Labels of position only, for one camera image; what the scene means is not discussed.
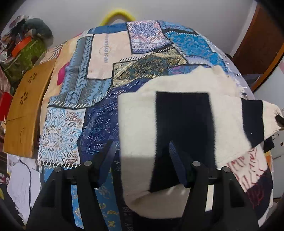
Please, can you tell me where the black and white striped sweater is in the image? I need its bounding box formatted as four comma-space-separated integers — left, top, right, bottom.
118, 66, 283, 219

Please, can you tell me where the white paper stack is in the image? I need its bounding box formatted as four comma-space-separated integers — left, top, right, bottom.
7, 159, 41, 225

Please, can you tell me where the wooden lap desk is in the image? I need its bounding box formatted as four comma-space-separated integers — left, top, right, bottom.
3, 59, 56, 158

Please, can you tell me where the blue patchwork bedspread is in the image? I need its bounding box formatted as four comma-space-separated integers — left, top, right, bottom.
36, 20, 256, 231

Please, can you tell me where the red box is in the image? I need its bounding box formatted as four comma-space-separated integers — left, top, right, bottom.
0, 92, 13, 121

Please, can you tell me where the green fabric storage bin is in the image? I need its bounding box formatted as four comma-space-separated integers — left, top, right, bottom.
1, 39, 46, 82

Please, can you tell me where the brown wooden door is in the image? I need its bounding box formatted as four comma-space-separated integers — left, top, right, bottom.
233, 3, 283, 92

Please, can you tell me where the orange box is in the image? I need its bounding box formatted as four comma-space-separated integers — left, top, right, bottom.
11, 36, 32, 57

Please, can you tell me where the yellow foam tube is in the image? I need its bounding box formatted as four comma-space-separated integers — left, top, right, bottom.
100, 8, 136, 26

